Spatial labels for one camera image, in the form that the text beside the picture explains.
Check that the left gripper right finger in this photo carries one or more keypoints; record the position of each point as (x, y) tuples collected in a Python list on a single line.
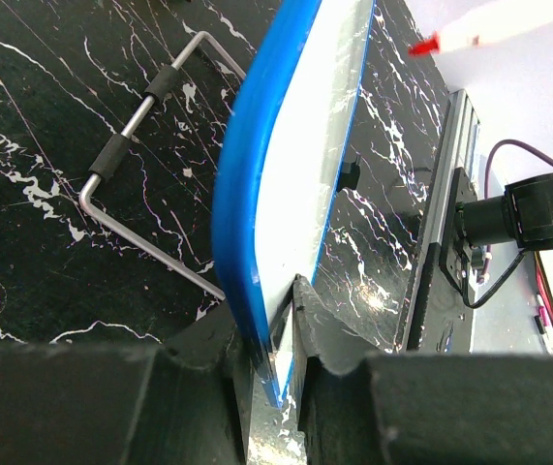
[(359, 405)]

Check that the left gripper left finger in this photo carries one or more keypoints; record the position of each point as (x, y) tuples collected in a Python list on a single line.
[(184, 402)]

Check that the white blue-framed whiteboard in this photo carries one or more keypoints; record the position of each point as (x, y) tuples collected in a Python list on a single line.
[(279, 168)]

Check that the red whiteboard marker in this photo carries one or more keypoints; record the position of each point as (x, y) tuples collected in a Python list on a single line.
[(485, 25)]

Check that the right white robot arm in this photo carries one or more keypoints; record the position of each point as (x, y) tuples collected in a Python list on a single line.
[(522, 214)]

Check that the metal whiteboard stand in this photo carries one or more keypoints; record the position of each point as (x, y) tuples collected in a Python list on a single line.
[(175, 135)]

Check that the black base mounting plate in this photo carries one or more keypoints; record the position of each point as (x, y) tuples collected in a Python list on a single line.
[(454, 247)]

